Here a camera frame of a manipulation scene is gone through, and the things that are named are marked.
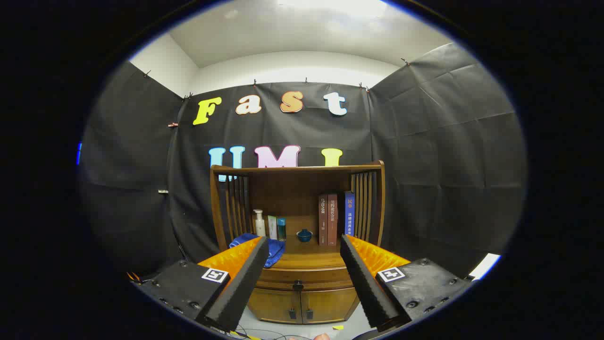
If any wooden cabinet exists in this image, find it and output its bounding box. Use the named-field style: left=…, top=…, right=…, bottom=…
left=210, top=161, right=386, bottom=325

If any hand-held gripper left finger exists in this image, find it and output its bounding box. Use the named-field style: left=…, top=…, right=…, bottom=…
left=134, top=236, right=269, bottom=332

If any wooden drawer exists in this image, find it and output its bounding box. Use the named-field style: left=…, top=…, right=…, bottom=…
left=255, top=266, right=354, bottom=291

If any reddish brown book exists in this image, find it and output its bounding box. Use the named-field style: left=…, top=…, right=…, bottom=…
left=328, top=193, right=339, bottom=246

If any dark brown book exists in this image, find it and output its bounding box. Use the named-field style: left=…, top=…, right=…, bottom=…
left=319, top=194, right=329, bottom=246

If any blue book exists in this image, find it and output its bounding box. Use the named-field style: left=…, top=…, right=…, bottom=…
left=344, top=191, right=355, bottom=237

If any wooden cabinet door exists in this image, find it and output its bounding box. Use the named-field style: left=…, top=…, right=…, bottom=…
left=247, top=288, right=302, bottom=324
left=300, top=287, right=360, bottom=324

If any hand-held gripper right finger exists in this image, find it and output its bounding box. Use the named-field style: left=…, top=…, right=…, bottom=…
left=340, top=234, right=475, bottom=332

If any wooden countertop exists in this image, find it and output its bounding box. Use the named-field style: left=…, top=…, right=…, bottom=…
left=230, top=236, right=373, bottom=271

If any folded blue towel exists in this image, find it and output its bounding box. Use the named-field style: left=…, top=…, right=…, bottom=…
left=230, top=233, right=286, bottom=268

